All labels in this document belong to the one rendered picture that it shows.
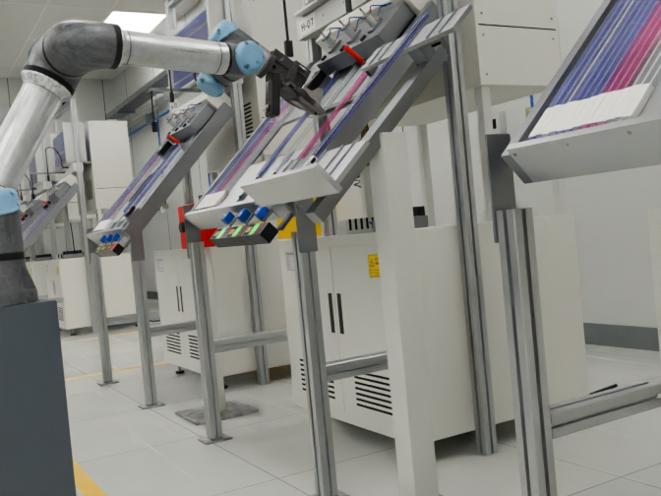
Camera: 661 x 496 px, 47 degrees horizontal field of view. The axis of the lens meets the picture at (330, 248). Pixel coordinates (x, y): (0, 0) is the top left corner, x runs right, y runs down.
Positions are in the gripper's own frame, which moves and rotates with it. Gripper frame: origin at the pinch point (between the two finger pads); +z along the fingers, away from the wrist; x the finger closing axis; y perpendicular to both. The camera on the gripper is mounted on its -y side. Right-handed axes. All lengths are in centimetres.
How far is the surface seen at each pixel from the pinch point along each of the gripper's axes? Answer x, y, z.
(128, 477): 33, -109, 11
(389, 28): -17.0, 24.1, 0.4
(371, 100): -21.0, 1.6, 3.4
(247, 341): 50, -58, 32
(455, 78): -25.0, 20.1, 20.7
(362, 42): -9.2, 20.4, -1.4
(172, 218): 663, 99, 141
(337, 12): 25, 44, -1
